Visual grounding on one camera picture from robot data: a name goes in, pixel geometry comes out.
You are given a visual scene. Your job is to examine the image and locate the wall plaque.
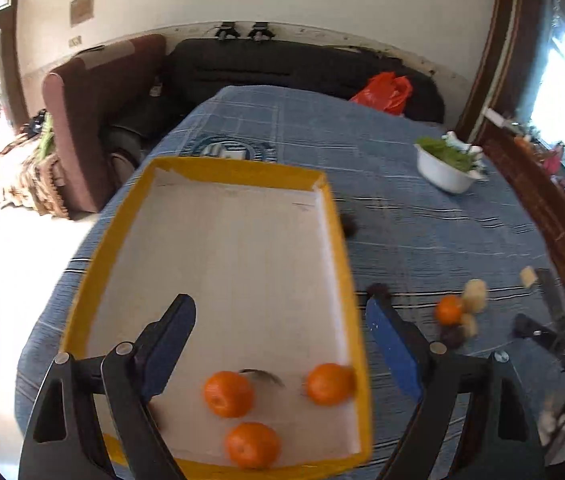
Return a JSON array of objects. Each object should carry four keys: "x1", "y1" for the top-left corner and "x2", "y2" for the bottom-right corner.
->
[{"x1": 70, "y1": 0, "x2": 96, "y2": 26}]

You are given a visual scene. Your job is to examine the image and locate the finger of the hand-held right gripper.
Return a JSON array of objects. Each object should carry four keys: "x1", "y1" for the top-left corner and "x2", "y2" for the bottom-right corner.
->
[
  {"x1": 511, "y1": 312, "x2": 565, "y2": 358},
  {"x1": 537, "y1": 268, "x2": 565, "y2": 325}
]

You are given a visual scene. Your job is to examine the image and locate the yellow cardboard box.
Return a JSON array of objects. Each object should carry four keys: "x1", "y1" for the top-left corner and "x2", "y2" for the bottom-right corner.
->
[{"x1": 60, "y1": 156, "x2": 374, "y2": 473}]

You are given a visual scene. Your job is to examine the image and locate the brown wooden cabinet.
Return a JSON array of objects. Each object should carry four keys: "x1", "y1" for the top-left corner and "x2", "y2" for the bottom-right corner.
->
[{"x1": 455, "y1": 0, "x2": 565, "y2": 321}]

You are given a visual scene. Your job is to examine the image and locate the orange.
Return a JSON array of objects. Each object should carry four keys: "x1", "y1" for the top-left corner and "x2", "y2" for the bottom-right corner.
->
[
  {"x1": 305, "y1": 362, "x2": 357, "y2": 407},
  {"x1": 203, "y1": 370, "x2": 256, "y2": 419},
  {"x1": 224, "y1": 421, "x2": 282, "y2": 470},
  {"x1": 435, "y1": 295, "x2": 464, "y2": 326}
]

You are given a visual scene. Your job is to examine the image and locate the blue plaid tablecloth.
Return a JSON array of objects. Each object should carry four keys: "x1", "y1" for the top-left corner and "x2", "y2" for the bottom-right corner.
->
[{"x1": 15, "y1": 85, "x2": 565, "y2": 480}]

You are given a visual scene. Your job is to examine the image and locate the white bowl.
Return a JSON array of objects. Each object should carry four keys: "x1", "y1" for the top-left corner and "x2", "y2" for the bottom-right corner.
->
[{"x1": 415, "y1": 142, "x2": 478, "y2": 195}]

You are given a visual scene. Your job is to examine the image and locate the red plastic bag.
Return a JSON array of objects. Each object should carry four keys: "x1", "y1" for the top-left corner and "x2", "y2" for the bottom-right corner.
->
[{"x1": 350, "y1": 72, "x2": 413, "y2": 116}]

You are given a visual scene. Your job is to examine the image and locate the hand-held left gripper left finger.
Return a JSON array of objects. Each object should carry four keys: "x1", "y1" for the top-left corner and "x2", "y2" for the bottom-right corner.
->
[{"x1": 18, "y1": 293, "x2": 197, "y2": 480}]

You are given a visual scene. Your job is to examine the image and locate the black sofa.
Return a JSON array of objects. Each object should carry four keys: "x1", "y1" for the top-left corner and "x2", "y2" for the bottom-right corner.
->
[{"x1": 100, "y1": 37, "x2": 446, "y2": 161}]

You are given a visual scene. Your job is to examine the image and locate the patterned brown cloth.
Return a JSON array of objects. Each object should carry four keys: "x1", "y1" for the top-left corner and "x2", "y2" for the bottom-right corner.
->
[{"x1": 0, "y1": 120, "x2": 70, "y2": 218}]

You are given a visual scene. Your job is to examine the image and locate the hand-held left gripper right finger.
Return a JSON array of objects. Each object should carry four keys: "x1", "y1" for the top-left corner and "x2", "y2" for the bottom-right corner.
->
[{"x1": 365, "y1": 294, "x2": 548, "y2": 480}]

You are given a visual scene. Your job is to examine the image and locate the green leafy vegetables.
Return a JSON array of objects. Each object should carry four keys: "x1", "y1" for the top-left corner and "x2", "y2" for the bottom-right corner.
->
[{"x1": 420, "y1": 136, "x2": 478, "y2": 171}]

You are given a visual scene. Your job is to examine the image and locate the brown armchair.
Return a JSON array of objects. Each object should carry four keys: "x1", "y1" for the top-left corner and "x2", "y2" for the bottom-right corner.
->
[{"x1": 42, "y1": 35, "x2": 167, "y2": 215}]

